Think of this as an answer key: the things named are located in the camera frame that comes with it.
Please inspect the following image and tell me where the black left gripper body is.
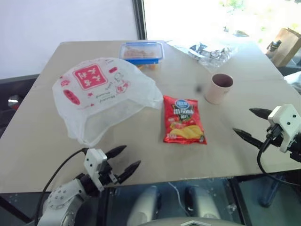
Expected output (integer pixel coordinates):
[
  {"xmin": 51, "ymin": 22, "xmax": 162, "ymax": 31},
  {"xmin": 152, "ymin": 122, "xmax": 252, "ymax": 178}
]
[{"xmin": 98, "ymin": 159, "xmax": 120, "ymax": 187}]

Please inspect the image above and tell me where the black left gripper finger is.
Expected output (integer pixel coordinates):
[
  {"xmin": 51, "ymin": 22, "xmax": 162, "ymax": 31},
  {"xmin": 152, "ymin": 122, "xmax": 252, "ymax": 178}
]
[
  {"xmin": 104, "ymin": 145, "xmax": 127, "ymax": 160},
  {"xmin": 117, "ymin": 160, "xmax": 142, "ymax": 185}
]

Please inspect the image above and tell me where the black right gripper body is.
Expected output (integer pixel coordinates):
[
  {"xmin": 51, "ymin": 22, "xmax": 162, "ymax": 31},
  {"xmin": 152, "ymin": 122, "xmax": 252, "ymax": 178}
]
[{"xmin": 264, "ymin": 123, "xmax": 285, "ymax": 147}]

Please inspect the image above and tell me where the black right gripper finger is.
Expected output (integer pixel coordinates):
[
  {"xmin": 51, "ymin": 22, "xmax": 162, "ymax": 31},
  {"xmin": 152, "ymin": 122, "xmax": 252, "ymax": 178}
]
[
  {"xmin": 232, "ymin": 128, "xmax": 266, "ymax": 149},
  {"xmin": 249, "ymin": 107, "xmax": 271, "ymax": 121}
]

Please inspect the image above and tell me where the silver left robot leg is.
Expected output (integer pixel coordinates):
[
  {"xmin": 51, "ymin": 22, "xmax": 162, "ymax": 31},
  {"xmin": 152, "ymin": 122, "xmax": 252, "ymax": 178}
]
[{"xmin": 126, "ymin": 185, "xmax": 163, "ymax": 226}]

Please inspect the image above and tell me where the silver robot leg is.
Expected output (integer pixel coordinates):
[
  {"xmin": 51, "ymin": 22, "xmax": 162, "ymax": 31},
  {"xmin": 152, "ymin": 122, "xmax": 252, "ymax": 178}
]
[
  {"xmin": 184, "ymin": 186, "xmax": 222, "ymax": 226},
  {"xmin": 126, "ymin": 185, "xmax": 163, "ymax": 226}
]

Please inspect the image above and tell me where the white cloth bundle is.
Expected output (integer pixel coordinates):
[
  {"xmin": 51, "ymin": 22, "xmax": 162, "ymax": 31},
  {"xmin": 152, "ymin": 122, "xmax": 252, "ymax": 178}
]
[{"xmin": 283, "ymin": 71, "xmax": 301, "ymax": 95}]

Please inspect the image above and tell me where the pink cup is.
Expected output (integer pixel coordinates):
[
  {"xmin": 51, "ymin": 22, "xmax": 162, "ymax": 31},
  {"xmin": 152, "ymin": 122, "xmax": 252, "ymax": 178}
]
[{"xmin": 204, "ymin": 73, "xmax": 234, "ymax": 105}]

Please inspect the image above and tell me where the white plastic bag red print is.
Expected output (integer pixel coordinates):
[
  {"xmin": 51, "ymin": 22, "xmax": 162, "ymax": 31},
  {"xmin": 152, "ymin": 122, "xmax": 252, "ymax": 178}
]
[{"xmin": 51, "ymin": 57, "xmax": 164, "ymax": 149}]

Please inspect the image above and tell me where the black object on cardboard box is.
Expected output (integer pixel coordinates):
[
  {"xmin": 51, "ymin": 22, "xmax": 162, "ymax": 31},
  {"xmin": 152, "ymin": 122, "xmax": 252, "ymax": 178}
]
[{"xmin": 266, "ymin": 40, "xmax": 282, "ymax": 57}]

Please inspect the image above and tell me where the red chips packet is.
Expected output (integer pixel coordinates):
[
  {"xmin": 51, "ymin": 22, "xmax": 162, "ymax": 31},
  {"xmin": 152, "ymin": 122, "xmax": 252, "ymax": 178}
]
[{"xmin": 162, "ymin": 95, "xmax": 208, "ymax": 145}]

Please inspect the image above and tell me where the brown cardboard box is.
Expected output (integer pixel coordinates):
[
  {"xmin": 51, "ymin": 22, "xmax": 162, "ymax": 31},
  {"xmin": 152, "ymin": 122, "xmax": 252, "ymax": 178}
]
[{"xmin": 266, "ymin": 27, "xmax": 301, "ymax": 68}]

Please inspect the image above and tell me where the clear plastic wrap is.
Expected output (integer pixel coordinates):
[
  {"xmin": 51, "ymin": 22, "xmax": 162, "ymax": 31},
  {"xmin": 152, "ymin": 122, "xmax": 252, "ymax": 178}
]
[{"xmin": 187, "ymin": 41, "xmax": 238, "ymax": 68}]

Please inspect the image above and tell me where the silver robot torso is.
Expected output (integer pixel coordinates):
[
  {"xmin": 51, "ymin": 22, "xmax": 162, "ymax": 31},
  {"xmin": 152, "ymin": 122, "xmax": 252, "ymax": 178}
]
[{"xmin": 140, "ymin": 217, "xmax": 238, "ymax": 226}]

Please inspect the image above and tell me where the silver right robot leg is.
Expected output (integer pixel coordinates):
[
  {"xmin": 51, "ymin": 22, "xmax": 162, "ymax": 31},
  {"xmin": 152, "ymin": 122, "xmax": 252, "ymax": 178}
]
[{"xmin": 184, "ymin": 186, "xmax": 222, "ymax": 226}]

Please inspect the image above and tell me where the orange food piece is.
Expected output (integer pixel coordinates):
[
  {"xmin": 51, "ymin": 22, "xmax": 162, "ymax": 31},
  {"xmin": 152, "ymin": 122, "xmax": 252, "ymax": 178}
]
[{"xmin": 137, "ymin": 64, "xmax": 158, "ymax": 71}]

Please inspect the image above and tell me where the clear food container blue lid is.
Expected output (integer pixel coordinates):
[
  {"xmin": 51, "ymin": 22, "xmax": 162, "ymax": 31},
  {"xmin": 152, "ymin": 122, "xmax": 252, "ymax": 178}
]
[{"xmin": 118, "ymin": 41, "xmax": 165, "ymax": 65}]

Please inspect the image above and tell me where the dark furniture beside table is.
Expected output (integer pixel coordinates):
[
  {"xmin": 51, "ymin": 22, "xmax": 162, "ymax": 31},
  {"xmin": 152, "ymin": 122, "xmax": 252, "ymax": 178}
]
[{"xmin": 0, "ymin": 74, "xmax": 40, "ymax": 132}]

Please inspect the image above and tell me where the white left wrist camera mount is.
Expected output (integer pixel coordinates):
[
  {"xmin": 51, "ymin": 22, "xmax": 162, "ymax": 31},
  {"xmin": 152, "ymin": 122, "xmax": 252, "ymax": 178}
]
[{"xmin": 84, "ymin": 148, "xmax": 109, "ymax": 192}]

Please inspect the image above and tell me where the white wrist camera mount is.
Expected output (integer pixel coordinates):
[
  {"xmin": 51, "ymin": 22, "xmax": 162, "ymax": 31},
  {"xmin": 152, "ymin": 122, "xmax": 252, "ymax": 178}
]
[
  {"xmin": 267, "ymin": 104, "xmax": 301, "ymax": 153},
  {"xmin": 84, "ymin": 148, "xmax": 109, "ymax": 192}
]

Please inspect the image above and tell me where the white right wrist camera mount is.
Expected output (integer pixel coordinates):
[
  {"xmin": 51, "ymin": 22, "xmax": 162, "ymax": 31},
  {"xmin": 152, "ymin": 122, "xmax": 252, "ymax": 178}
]
[{"xmin": 267, "ymin": 104, "xmax": 301, "ymax": 153}]

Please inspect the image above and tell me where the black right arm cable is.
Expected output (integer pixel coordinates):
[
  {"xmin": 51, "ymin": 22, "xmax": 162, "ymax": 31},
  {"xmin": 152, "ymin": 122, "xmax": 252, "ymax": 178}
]
[{"xmin": 256, "ymin": 137, "xmax": 301, "ymax": 187}]

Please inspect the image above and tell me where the thin white string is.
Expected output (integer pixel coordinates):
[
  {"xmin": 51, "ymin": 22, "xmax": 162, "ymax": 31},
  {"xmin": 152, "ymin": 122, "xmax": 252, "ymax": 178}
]
[{"xmin": 167, "ymin": 182, "xmax": 190, "ymax": 216}]

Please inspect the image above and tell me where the dark window frame post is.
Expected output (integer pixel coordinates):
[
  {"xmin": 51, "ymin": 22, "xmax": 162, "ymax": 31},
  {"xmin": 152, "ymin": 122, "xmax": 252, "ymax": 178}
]
[{"xmin": 131, "ymin": 0, "xmax": 148, "ymax": 41}]

